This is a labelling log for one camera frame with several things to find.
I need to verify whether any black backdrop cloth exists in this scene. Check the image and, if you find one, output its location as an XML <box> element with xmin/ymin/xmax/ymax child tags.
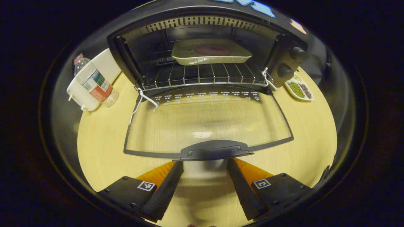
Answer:
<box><xmin>52</xmin><ymin>0</ymin><xmax>352</xmax><ymax>133</ymax></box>

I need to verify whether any cream square plate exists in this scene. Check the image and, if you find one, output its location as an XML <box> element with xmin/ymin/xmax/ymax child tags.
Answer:
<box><xmin>171</xmin><ymin>38</ymin><xmax>253</xmax><ymax>66</ymax></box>

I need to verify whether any white divided dish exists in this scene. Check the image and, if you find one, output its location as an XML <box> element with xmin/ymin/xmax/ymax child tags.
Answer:
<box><xmin>284</xmin><ymin>72</ymin><xmax>315</xmax><ymax>102</ymax></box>

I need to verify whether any black electric oven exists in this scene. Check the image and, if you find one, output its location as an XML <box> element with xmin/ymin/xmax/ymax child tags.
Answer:
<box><xmin>107</xmin><ymin>6</ymin><xmax>309</xmax><ymax>161</ymax></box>

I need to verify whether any metal oven rack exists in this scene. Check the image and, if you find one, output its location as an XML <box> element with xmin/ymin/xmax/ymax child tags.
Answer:
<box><xmin>135</xmin><ymin>60</ymin><xmax>269</xmax><ymax>92</ymax></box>

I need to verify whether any white string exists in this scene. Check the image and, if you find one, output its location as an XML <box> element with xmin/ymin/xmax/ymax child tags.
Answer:
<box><xmin>129</xmin><ymin>88</ymin><xmax>158</xmax><ymax>125</ymax></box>
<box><xmin>261</xmin><ymin>67</ymin><xmax>278</xmax><ymax>91</ymax></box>

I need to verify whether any pink meat slice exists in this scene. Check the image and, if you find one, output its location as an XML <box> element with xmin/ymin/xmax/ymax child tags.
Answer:
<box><xmin>194</xmin><ymin>44</ymin><xmax>232</xmax><ymax>56</ymax></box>

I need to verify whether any red beans heap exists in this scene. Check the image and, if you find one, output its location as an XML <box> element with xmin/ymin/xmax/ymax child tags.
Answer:
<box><xmin>299</xmin><ymin>83</ymin><xmax>312</xmax><ymax>99</ymax></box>

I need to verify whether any white toaster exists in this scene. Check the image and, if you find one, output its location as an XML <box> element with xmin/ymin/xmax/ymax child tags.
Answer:
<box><xmin>66</xmin><ymin>48</ymin><xmax>122</xmax><ymax>112</ymax></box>

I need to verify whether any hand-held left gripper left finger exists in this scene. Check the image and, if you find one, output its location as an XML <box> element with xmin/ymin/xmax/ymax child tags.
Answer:
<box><xmin>97</xmin><ymin>160</ymin><xmax>184</xmax><ymax>223</ymax></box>

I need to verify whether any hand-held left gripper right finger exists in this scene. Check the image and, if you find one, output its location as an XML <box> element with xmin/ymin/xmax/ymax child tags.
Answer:
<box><xmin>227</xmin><ymin>158</ymin><xmax>313</xmax><ymax>222</ymax></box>

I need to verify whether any green beans heap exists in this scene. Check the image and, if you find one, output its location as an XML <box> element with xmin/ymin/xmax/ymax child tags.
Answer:
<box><xmin>287</xmin><ymin>81</ymin><xmax>305</xmax><ymax>98</ymax></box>

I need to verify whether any clear plastic bottle red label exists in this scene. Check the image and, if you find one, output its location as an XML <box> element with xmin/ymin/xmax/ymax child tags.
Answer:
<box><xmin>73</xmin><ymin>53</ymin><xmax>120</xmax><ymax>108</ymax></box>

